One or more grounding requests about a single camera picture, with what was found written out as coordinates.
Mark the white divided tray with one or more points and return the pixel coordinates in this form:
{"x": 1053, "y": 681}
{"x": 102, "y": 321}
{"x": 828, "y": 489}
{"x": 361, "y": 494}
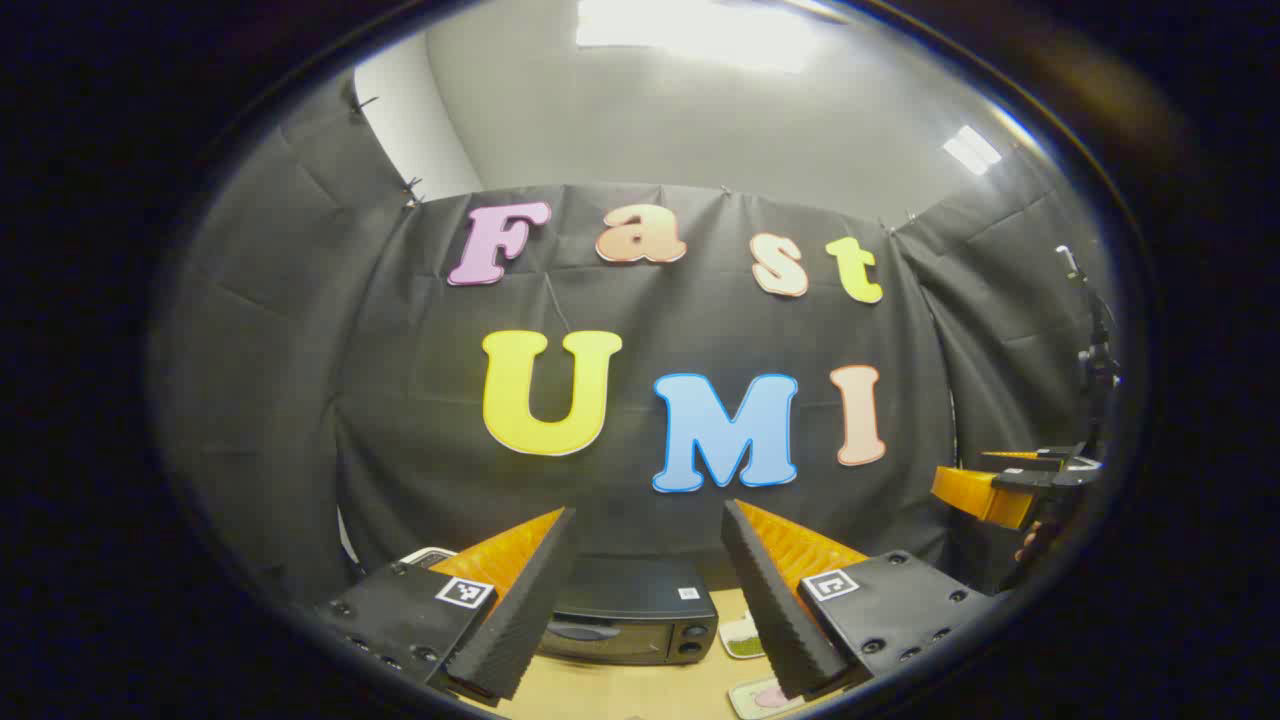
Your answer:
{"x": 740, "y": 624}

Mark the white square plate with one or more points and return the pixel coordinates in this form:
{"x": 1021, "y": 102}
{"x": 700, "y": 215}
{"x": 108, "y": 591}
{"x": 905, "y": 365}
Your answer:
{"x": 743, "y": 697}

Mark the black camera stand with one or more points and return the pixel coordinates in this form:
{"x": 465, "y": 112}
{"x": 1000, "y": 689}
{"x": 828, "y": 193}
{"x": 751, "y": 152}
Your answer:
{"x": 1098, "y": 350}

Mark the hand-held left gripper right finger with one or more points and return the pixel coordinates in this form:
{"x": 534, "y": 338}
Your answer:
{"x": 765, "y": 600}

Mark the pink ham slice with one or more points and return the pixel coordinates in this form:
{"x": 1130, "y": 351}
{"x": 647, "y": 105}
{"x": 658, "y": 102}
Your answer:
{"x": 768, "y": 696}

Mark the black electric oven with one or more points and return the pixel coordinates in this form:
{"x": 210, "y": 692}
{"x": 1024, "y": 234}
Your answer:
{"x": 640, "y": 600}

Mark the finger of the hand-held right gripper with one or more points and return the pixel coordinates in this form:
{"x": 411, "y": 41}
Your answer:
{"x": 1030, "y": 457}
{"x": 985, "y": 495}

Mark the pile of green mung beans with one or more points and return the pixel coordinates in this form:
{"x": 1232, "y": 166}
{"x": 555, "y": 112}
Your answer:
{"x": 745, "y": 646}

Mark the white power strip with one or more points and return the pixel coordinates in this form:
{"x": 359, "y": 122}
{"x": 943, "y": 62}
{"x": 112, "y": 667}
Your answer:
{"x": 428, "y": 555}

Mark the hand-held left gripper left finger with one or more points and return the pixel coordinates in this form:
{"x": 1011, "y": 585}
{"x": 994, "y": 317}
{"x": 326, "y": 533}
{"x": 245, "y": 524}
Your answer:
{"x": 530, "y": 600}

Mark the large ceiling light panel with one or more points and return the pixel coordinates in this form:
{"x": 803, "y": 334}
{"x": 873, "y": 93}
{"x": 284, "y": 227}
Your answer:
{"x": 690, "y": 32}

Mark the small ceiling light panel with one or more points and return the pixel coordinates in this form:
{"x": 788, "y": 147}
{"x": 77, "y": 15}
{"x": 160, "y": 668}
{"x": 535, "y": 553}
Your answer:
{"x": 972, "y": 150}

